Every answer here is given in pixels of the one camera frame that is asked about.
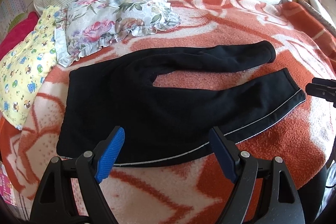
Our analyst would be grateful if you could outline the black pants with white piping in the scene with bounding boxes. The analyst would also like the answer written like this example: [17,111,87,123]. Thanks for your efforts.
[56,41,306,167]

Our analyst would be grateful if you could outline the pink printed box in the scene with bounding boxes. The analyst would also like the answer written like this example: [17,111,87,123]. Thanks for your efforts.
[0,162,16,205]

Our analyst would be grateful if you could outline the orange and white blanket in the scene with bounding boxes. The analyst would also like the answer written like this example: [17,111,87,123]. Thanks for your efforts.
[1,0,335,223]

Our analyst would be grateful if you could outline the yellow cartoon print pillow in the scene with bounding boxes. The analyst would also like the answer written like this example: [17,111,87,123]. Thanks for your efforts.
[1,6,60,130]

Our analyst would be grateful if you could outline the pink red cloth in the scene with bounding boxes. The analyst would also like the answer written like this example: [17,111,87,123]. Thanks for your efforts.
[0,11,39,59]

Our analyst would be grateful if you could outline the floral ruffled pillow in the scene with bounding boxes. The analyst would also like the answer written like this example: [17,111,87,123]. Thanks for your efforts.
[54,0,181,68]

